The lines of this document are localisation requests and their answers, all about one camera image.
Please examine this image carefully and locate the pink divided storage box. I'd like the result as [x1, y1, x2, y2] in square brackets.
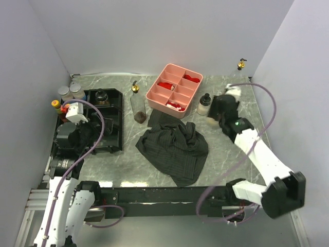
[146, 64, 203, 119]

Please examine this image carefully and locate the red yellow cap sauce bottle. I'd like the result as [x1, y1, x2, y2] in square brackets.
[51, 100, 68, 122]

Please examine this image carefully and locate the tall gold spout sauce bottle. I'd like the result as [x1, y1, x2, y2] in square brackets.
[230, 58, 247, 79]

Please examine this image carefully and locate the red item middle compartment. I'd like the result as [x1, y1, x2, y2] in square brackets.
[158, 82, 175, 91]

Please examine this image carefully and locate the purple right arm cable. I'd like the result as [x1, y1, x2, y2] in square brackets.
[195, 82, 278, 223]

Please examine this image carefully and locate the red white item front compartment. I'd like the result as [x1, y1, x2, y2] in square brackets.
[166, 102, 185, 112]

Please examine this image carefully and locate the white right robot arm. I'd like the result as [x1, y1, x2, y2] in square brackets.
[209, 94, 306, 219]

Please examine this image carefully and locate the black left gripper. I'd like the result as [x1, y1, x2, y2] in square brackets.
[71, 112, 113, 153]

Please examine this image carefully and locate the red item back compartment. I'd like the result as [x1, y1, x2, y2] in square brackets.
[183, 74, 201, 83]

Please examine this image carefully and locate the dark striped cloth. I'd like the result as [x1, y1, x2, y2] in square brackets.
[136, 110, 209, 187]

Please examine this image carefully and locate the blue label spice jar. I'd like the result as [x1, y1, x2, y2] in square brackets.
[58, 86, 74, 102]
[69, 83, 87, 100]

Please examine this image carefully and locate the dark lid beige powder jar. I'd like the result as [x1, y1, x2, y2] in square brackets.
[206, 117, 219, 128]

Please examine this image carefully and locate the black cap brown powder bottle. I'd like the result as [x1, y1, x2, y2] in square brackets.
[95, 89, 109, 105]

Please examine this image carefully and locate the black divided organizer tray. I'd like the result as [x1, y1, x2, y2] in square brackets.
[52, 89, 124, 155]

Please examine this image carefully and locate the red label sauce bottle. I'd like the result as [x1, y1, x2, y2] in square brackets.
[61, 104, 69, 114]

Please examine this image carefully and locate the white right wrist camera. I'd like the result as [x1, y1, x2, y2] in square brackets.
[224, 83, 241, 98]

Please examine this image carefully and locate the black cap white powder bottle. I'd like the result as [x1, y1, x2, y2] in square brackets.
[197, 93, 211, 116]

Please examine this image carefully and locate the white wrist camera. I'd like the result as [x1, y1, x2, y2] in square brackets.
[224, 83, 241, 98]
[65, 102, 88, 124]

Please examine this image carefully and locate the aluminium frame rail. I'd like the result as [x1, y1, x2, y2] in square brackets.
[14, 154, 309, 247]

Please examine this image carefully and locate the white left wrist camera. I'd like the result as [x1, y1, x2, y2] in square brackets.
[65, 102, 88, 124]

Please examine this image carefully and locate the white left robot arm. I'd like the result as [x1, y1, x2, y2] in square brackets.
[33, 116, 106, 246]

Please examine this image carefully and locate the tall gold spout oil bottle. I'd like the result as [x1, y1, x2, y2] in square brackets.
[130, 81, 147, 124]

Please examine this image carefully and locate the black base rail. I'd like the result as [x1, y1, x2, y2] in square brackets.
[97, 186, 258, 219]

